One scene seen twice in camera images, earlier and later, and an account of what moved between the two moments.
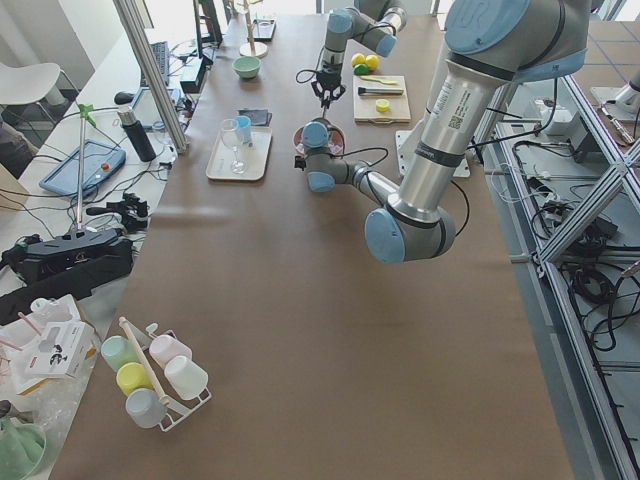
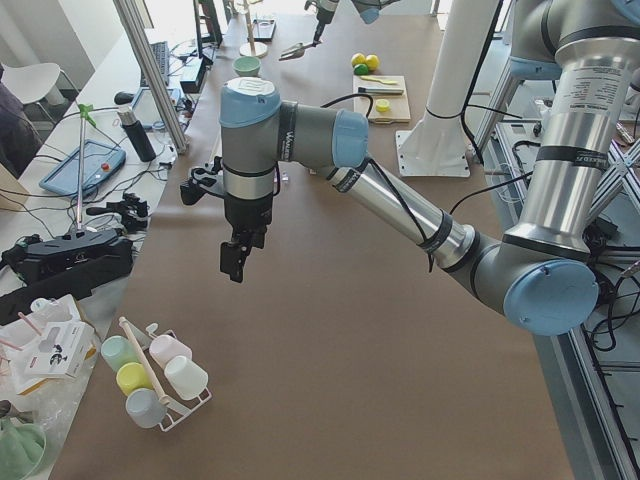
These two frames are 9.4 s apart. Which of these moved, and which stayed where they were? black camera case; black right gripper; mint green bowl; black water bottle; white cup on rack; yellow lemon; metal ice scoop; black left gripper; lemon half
Moved: black right gripper; black left gripper; metal ice scoop
Stayed: mint green bowl; lemon half; black water bottle; yellow lemon; white cup on rack; black camera case
